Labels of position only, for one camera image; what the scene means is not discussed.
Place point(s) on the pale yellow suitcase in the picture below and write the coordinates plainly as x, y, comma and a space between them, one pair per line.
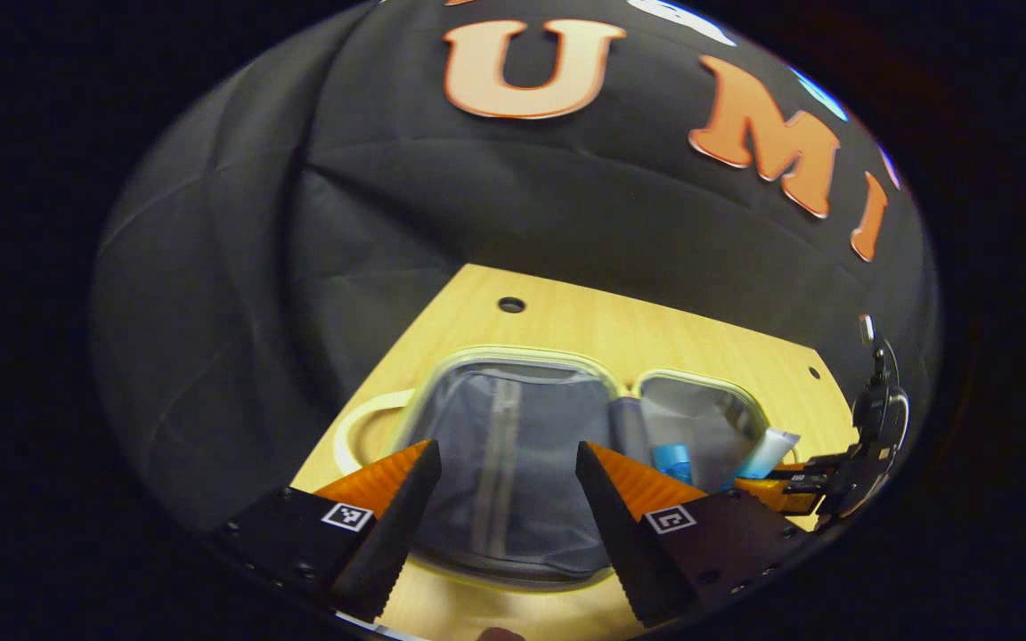
513, 445

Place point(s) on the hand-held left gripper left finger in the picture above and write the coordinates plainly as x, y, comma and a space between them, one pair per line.
397, 525

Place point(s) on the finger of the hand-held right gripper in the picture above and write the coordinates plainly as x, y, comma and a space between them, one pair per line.
780, 496
825, 463

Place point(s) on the blue and green bottle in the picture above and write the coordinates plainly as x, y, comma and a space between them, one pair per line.
673, 463

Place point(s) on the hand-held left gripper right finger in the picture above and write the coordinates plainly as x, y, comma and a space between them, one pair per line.
611, 525

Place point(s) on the white and blue tube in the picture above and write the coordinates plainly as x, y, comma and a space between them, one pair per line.
767, 450

